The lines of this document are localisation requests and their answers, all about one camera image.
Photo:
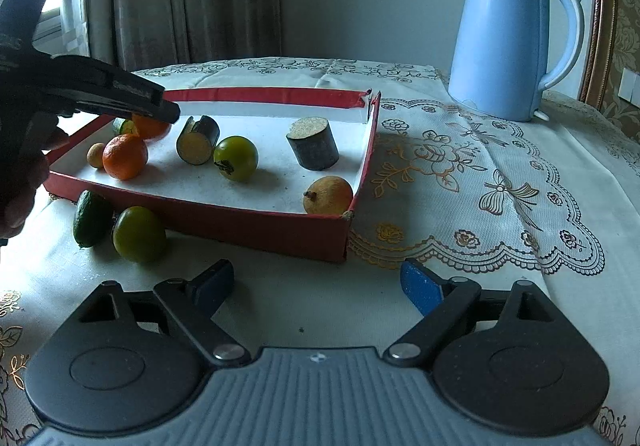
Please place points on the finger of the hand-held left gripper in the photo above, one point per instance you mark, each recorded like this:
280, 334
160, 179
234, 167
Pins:
160, 111
110, 75

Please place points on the brown longan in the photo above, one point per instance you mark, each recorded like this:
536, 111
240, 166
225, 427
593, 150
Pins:
95, 154

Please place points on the red cardboard box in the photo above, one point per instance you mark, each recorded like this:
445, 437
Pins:
280, 186

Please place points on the person's left hand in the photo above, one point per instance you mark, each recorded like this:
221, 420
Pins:
20, 196

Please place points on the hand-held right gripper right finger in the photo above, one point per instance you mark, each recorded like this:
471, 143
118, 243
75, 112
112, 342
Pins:
422, 288

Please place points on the green tomato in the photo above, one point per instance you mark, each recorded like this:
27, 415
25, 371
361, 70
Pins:
235, 158
139, 233

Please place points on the dark eggplant piece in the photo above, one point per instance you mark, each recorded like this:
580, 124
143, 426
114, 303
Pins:
197, 140
312, 145

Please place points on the yellow-orange fruit with stem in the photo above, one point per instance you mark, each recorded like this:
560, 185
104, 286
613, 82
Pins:
327, 196

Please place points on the small orange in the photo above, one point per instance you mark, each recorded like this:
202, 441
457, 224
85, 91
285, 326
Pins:
150, 129

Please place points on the large orange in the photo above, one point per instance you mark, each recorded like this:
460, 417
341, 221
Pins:
125, 156

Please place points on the wooden frame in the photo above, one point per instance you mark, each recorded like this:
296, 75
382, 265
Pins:
602, 0

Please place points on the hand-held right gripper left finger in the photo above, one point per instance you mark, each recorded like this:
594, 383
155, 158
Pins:
215, 288

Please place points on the white wall switch panel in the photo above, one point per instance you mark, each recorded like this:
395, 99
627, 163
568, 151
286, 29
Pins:
631, 85

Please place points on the white embroidered tablecloth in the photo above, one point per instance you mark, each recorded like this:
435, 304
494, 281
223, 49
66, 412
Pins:
450, 206

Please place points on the light blue electric kettle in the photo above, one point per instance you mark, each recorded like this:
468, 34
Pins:
500, 40

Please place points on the gold patterned panel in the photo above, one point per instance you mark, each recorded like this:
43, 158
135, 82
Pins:
630, 15

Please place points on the green cucumber piece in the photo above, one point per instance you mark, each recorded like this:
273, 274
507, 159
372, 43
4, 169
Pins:
121, 126

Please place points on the window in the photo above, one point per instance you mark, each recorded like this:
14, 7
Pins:
52, 20

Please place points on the green avocado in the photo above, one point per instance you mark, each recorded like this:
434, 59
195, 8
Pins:
90, 218

